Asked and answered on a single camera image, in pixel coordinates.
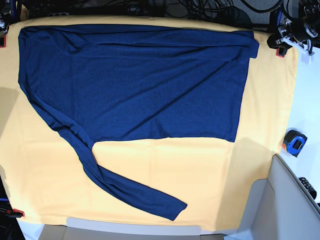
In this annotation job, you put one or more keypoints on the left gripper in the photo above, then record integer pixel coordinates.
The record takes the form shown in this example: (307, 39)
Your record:
(292, 34)

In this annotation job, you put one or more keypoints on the blue long-sleeve shirt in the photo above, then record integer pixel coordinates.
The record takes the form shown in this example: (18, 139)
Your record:
(116, 82)

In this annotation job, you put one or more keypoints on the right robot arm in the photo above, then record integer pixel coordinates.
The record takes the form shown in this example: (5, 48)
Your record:
(5, 20)

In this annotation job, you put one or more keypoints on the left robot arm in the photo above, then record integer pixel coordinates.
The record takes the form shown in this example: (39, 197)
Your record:
(309, 15)

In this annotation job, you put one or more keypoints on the red clamp top right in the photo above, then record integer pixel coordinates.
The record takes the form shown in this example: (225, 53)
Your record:
(281, 51)

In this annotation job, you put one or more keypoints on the red clamp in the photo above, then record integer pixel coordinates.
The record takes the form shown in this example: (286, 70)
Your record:
(281, 51)
(3, 41)
(14, 213)

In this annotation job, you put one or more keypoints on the blue tape measure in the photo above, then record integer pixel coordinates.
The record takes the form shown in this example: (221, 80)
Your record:
(293, 142)

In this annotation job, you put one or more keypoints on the white cardboard box right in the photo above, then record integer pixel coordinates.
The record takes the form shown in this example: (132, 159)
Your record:
(279, 208)

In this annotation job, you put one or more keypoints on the white cardboard box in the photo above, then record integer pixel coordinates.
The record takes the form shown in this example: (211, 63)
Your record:
(279, 208)
(81, 229)

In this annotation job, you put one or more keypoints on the yellow table cloth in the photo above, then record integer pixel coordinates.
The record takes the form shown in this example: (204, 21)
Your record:
(43, 177)

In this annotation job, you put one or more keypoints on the red clamp top left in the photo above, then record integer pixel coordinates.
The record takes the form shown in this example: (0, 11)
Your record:
(3, 41)

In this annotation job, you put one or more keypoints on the white cardboard box bottom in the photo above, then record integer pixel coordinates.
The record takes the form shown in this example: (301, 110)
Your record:
(81, 229)

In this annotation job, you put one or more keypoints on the red clamp bottom left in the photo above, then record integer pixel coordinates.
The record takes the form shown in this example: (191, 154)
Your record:
(14, 213)

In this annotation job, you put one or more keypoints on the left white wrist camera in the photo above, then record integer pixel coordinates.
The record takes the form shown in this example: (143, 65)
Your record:
(307, 58)

